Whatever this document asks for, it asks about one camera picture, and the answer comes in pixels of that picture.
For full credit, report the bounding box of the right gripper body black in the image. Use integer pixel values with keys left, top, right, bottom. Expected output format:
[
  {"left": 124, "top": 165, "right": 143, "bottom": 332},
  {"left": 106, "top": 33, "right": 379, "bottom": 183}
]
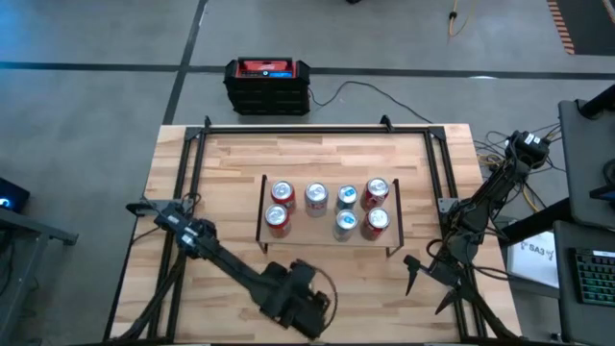
[{"left": 425, "top": 259, "right": 465, "bottom": 292}]

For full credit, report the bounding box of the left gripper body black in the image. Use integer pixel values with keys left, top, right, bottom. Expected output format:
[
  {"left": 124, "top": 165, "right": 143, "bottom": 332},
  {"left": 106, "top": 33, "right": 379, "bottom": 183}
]
[{"left": 281, "top": 287, "right": 333, "bottom": 341}]

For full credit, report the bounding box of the red Coca-Cola can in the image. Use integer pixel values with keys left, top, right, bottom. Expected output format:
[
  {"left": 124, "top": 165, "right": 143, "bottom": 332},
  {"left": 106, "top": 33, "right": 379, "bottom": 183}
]
[
  {"left": 360, "top": 177, "right": 391, "bottom": 212},
  {"left": 360, "top": 207, "right": 392, "bottom": 241}
]

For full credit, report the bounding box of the slim silver blue drink can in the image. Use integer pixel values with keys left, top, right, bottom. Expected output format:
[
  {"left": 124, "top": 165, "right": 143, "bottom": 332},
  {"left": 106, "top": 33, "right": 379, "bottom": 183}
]
[
  {"left": 332, "top": 209, "right": 359, "bottom": 243},
  {"left": 334, "top": 185, "right": 359, "bottom": 212}
]

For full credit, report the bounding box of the red-orange Fanta can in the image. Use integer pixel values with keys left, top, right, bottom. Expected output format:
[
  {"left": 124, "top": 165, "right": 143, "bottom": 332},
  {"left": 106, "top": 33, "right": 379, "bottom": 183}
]
[
  {"left": 270, "top": 180, "right": 297, "bottom": 212},
  {"left": 263, "top": 203, "right": 292, "bottom": 238}
]

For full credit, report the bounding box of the silver soda can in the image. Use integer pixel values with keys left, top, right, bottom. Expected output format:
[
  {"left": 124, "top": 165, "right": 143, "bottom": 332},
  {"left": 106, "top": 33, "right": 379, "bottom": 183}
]
[{"left": 304, "top": 182, "right": 331, "bottom": 218}]

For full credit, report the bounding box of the wooden shelf with black legs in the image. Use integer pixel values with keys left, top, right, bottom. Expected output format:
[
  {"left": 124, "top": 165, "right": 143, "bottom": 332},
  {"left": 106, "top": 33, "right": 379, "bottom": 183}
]
[{"left": 254, "top": 173, "right": 406, "bottom": 260}]

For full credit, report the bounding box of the white paper sign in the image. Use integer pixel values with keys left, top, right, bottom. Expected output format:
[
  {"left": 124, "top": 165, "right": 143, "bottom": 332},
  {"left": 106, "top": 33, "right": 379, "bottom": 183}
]
[{"left": 506, "top": 230, "right": 561, "bottom": 289}]

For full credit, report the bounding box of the black diagonal support bar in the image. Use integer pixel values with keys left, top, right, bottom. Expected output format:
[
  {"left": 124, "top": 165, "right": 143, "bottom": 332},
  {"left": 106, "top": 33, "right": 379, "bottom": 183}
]
[{"left": 499, "top": 196, "right": 573, "bottom": 247}]

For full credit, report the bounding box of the dark grey desk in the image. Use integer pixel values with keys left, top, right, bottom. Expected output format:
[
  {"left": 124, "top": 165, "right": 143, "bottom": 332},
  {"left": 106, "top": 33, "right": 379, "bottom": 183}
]
[{"left": 552, "top": 221, "right": 615, "bottom": 346}]

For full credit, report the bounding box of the backlit black keyboard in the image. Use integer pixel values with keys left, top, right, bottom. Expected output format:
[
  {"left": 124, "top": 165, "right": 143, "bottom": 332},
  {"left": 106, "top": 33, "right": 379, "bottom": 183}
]
[{"left": 570, "top": 247, "right": 615, "bottom": 308}]

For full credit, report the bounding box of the grey desk top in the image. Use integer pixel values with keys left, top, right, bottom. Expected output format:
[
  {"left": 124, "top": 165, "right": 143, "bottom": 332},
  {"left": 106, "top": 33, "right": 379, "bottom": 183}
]
[{"left": 558, "top": 98, "right": 615, "bottom": 230}]

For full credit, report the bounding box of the red black power station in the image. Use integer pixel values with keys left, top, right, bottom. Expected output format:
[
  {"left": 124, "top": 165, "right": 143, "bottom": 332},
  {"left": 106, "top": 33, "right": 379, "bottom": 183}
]
[{"left": 223, "top": 56, "right": 312, "bottom": 116}]

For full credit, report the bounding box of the black pole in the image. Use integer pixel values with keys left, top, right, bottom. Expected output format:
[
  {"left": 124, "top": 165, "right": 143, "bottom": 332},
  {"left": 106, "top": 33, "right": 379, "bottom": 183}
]
[{"left": 578, "top": 84, "right": 615, "bottom": 120}]

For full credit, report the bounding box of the black mat with orange stripe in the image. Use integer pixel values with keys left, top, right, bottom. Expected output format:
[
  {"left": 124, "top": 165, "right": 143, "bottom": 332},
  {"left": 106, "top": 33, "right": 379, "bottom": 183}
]
[{"left": 546, "top": 0, "right": 615, "bottom": 56}]

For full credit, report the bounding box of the grey metal workbench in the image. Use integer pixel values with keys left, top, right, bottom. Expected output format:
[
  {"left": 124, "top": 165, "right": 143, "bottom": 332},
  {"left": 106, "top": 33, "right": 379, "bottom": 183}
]
[{"left": 0, "top": 207, "right": 80, "bottom": 345}]

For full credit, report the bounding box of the black computer with blue light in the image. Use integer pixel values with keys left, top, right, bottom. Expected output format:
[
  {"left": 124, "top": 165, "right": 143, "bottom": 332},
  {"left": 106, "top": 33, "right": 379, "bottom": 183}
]
[{"left": 0, "top": 176, "right": 31, "bottom": 214}]

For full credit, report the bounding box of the tangled cable bundle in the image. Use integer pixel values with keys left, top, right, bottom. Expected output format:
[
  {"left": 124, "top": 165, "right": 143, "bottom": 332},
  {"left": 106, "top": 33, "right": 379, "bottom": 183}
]
[{"left": 473, "top": 123, "right": 566, "bottom": 215}]

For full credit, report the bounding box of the black metal table frame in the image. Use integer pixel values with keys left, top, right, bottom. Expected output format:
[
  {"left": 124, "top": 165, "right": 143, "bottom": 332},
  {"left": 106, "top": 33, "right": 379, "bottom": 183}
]
[{"left": 103, "top": 123, "right": 520, "bottom": 345}]

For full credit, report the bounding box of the black power cable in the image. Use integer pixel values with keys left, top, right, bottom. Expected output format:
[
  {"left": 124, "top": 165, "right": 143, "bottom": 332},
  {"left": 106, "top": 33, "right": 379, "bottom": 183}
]
[{"left": 307, "top": 80, "right": 433, "bottom": 125}]

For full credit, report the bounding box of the yellow extension cable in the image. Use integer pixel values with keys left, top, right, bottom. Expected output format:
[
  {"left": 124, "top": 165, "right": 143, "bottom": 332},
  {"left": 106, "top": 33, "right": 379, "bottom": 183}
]
[{"left": 447, "top": 0, "right": 478, "bottom": 38}]

